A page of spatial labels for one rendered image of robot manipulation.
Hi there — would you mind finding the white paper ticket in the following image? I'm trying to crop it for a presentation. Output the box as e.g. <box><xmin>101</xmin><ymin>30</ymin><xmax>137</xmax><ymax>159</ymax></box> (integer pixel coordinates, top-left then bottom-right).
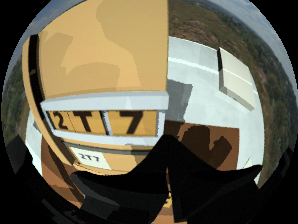
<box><xmin>71</xmin><ymin>147</ymin><xmax>110</xmax><ymax>169</ymax></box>

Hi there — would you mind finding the white rectangular card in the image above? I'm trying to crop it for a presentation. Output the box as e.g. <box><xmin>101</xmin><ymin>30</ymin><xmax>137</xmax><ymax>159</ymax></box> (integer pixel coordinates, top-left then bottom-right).
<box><xmin>243</xmin><ymin>157</ymin><xmax>253</xmax><ymax>168</ymax></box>

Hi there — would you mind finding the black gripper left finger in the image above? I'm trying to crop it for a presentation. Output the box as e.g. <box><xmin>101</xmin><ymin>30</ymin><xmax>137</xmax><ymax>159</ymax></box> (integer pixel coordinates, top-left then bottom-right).
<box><xmin>71</xmin><ymin>135</ymin><xmax>169</xmax><ymax>224</ymax></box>

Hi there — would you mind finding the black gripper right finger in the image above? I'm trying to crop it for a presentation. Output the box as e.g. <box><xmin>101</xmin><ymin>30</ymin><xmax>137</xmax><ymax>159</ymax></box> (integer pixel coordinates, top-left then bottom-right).
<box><xmin>166</xmin><ymin>135</ymin><xmax>263</xmax><ymax>224</ymax></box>

